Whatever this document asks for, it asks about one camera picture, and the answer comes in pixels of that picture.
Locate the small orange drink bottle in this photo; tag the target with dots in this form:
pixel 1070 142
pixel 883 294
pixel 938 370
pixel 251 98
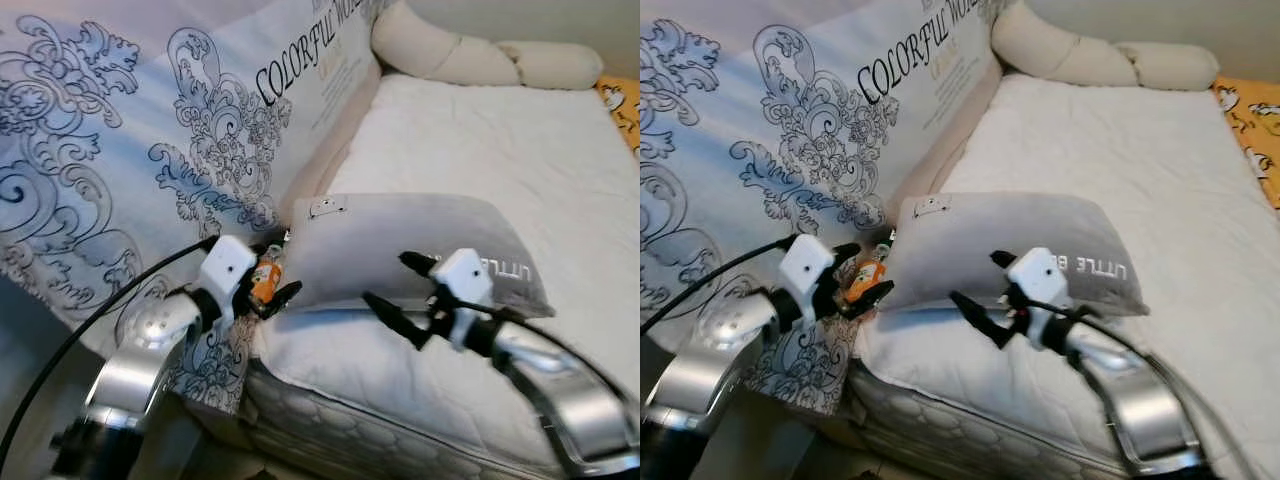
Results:
pixel 866 280
pixel 266 280

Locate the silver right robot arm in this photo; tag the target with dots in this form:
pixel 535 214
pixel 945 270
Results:
pixel 570 400
pixel 1140 400

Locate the grey plush pillow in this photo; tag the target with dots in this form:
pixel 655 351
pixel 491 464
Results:
pixel 380 240
pixel 1000 235

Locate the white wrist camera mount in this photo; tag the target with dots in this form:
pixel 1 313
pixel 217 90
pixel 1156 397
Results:
pixel 462 275
pixel 225 270
pixel 805 268
pixel 1040 280

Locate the yellow cartoon print blanket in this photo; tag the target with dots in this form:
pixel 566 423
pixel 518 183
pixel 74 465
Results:
pixel 625 110
pixel 1255 130

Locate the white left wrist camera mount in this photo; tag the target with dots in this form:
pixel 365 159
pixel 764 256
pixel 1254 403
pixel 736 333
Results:
pixel 805 268
pixel 225 270

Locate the white quilted mattress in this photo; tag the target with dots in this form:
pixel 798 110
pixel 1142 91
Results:
pixel 500 170
pixel 1100 170

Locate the long beige bolster pillow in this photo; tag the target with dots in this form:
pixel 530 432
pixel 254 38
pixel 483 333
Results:
pixel 450 55
pixel 1070 55

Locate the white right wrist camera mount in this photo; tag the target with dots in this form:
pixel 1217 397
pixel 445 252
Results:
pixel 462 275
pixel 1040 280

